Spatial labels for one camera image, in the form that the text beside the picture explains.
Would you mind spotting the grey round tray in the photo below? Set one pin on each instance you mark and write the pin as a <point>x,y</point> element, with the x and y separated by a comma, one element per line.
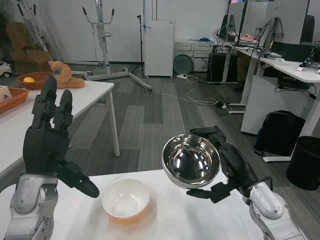
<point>183,63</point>

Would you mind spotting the black floor power strip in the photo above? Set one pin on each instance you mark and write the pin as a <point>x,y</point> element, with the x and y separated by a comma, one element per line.
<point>222,105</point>

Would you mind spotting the printed beige box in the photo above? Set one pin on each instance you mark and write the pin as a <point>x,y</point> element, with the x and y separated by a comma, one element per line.
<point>4,93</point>

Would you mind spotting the brown cardboard boxes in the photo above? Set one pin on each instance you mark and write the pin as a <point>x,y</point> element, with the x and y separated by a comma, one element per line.
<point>27,50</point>

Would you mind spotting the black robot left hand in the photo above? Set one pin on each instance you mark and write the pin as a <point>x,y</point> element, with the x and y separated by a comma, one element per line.
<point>45,147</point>

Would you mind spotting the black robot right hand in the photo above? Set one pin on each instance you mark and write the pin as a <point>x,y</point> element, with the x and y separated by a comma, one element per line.
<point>237,165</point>

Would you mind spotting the pink cloth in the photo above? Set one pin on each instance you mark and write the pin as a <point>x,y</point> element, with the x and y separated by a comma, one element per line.
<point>248,37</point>

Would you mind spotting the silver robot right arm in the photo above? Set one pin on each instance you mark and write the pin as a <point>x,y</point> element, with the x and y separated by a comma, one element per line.
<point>270,207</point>

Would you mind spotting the black waste bin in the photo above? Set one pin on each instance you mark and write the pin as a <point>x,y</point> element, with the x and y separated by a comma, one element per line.
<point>305,162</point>

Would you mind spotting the black tripod stand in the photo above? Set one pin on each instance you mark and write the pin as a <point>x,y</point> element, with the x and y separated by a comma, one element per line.
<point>141,45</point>

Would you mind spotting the white perforated cabinet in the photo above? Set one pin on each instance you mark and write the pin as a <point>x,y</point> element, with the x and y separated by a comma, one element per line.
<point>159,47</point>

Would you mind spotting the black laptop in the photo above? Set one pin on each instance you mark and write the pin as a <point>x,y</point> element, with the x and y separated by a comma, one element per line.
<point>292,51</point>

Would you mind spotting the black backpack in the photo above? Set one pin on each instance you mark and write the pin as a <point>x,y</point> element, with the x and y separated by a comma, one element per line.
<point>280,132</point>

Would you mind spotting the white bowl orange outside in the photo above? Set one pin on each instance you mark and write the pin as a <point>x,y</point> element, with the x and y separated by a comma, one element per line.
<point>126,200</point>

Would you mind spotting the white long office desk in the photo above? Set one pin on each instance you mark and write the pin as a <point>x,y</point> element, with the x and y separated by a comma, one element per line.
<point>246,51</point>

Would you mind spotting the small electronics board assembly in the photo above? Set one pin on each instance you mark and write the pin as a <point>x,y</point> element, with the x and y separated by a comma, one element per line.
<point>311,58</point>

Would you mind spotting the orange plush toy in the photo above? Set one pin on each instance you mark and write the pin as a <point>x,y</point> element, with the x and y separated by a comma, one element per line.
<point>66,78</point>

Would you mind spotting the rectangular orange wicker basket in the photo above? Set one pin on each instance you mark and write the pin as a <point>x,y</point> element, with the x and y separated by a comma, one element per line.
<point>15,98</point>

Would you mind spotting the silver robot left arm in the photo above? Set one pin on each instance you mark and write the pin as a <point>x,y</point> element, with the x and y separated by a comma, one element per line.
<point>27,200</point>

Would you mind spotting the black computer tower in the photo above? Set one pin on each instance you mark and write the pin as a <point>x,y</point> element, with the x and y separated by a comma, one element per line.
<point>218,67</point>

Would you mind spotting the brown bowl with lemon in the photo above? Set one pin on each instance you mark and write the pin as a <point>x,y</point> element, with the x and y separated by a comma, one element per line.
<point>37,82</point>

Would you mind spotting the white power strip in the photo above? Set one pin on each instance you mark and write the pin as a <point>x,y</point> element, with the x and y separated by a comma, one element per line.
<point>182,76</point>

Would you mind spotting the white wheeled lift stand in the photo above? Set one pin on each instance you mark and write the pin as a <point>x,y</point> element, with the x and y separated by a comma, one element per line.
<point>103,42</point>

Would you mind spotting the shiny metal bowl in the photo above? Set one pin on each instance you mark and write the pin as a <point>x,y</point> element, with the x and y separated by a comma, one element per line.
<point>191,162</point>

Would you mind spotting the yellow lemon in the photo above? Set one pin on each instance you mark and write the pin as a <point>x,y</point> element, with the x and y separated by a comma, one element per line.
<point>29,80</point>

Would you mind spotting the white drawer cabinet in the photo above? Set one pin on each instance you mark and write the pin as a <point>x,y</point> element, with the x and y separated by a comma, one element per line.
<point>200,47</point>

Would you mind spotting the white toy car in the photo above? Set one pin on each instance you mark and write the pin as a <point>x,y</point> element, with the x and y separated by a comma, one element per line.
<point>5,70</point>

